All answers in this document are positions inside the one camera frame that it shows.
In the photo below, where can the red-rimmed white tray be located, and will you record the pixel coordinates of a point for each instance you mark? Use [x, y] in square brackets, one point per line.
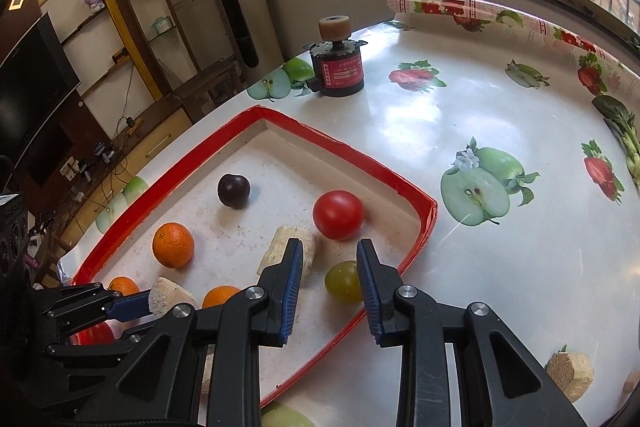
[280, 157]

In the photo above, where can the red tomato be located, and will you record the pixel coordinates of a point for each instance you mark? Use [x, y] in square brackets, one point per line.
[97, 333]
[338, 214]

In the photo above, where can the fruit-print plastic tablecloth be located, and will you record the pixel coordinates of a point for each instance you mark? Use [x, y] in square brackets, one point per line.
[500, 232]

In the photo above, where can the black flat television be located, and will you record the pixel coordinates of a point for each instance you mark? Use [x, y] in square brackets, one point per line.
[30, 92]

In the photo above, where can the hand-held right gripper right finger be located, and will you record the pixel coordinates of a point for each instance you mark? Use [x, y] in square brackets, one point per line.
[370, 302]

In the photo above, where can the dark purple plum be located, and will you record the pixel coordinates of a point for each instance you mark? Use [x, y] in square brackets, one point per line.
[233, 190]

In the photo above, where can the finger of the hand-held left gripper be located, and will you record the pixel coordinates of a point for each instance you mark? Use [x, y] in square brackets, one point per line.
[130, 305]
[100, 349]

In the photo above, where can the green box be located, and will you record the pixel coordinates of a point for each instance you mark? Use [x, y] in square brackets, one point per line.
[161, 27]

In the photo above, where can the green grape fruit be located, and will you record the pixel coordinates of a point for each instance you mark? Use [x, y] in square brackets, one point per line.
[342, 282]

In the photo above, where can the small beige piece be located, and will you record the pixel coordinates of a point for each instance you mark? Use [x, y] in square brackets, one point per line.
[632, 382]

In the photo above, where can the white power strip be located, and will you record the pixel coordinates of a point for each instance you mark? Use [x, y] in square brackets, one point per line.
[71, 169]

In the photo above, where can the beige fibrous chunk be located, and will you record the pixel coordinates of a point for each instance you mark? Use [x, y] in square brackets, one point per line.
[570, 374]
[167, 294]
[280, 242]

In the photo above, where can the small orange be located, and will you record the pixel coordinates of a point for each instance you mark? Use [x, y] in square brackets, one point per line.
[122, 285]

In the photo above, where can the wooden television cabinet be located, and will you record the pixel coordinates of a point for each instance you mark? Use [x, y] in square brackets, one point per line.
[160, 132]

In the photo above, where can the black motor with cork wheel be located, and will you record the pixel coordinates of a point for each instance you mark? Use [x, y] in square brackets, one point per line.
[340, 72]

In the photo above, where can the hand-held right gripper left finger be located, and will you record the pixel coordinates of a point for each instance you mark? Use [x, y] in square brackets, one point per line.
[290, 302]

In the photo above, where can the wooden display shelf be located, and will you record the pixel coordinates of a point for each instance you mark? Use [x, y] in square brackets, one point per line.
[120, 17]

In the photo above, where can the dark wooden stool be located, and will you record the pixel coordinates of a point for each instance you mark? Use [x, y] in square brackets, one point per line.
[207, 79]

